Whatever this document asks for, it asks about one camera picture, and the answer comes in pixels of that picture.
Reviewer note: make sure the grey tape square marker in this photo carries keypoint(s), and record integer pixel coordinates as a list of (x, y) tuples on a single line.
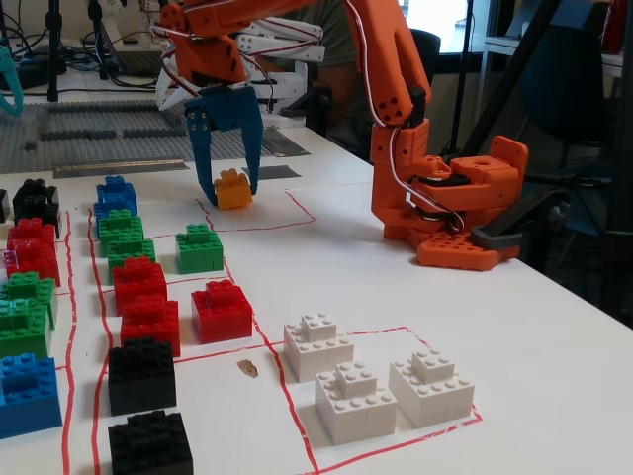
[(278, 172)]

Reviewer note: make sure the black tripod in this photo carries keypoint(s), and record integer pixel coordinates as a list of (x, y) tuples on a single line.
[(514, 74)]

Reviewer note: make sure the person in green shirt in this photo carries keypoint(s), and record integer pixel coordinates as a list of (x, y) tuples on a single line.
[(331, 34)]

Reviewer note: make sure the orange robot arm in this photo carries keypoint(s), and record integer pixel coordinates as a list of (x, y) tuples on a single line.
[(390, 64)]

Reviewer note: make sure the green lego block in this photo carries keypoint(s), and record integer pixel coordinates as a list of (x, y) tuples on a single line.
[(22, 334), (199, 250), (121, 225), (129, 255), (32, 292)]

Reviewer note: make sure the yellow lego block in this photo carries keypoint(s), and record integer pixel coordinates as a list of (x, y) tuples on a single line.
[(233, 194)]

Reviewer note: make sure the dark grey brick wall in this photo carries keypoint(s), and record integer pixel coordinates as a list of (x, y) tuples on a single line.
[(153, 132), (74, 134), (123, 107)]

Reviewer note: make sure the red canister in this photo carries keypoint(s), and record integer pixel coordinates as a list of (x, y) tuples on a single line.
[(613, 27)]

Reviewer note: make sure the thin black stand pole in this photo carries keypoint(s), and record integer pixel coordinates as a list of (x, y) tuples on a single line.
[(465, 49)]

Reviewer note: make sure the blue lego block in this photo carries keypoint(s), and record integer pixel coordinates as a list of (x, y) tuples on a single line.
[(110, 207), (116, 187), (27, 396)]

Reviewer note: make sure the black vertical post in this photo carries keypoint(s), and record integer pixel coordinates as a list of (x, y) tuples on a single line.
[(623, 198)]

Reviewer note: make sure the dark grey laptop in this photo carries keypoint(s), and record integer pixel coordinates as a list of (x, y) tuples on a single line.
[(138, 62)]

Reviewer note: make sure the teal robot gripper claw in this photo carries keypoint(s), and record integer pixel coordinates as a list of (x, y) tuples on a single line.
[(12, 79)]

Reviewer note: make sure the black box device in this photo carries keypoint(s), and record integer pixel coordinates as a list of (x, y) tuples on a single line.
[(39, 74)]

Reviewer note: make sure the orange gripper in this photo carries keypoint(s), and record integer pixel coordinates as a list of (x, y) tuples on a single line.
[(228, 105)]

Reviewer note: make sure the black lego block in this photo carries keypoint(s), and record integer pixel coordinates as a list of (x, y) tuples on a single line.
[(3, 205), (141, 381), (148, 445), (32, 188), (40, 210)]

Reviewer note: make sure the small grey lego piece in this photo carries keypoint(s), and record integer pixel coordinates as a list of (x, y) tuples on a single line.
[(30, 146)]

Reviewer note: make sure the red lego block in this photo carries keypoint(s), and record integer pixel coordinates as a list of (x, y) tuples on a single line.
[(138, 282), (222, 314), (37, 262), (29, 232), (151, 326)]

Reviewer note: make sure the dark blue chair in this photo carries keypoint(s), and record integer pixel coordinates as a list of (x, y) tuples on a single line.
[(564, 84)]

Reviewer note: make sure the white lego block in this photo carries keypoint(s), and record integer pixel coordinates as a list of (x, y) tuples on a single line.
[(316, 349), (356, 406), (430, 393)]

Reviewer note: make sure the black office chair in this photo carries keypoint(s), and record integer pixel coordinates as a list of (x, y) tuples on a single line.
[(426, 49)]

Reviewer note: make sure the wrinkled grey tape strip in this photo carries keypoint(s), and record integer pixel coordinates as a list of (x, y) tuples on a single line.
[(287, 142)]

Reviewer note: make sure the long grey tape strip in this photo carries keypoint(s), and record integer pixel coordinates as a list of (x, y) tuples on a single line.
[(121, 167)]

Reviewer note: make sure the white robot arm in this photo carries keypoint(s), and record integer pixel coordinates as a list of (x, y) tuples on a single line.
[(257, 42)]

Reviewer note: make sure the grey lego baseplate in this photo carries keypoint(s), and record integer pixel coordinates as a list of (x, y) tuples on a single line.
[(148, 148)]

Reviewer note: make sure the small brown crumb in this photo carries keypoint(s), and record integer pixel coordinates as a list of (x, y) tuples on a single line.
[(248, 368)]

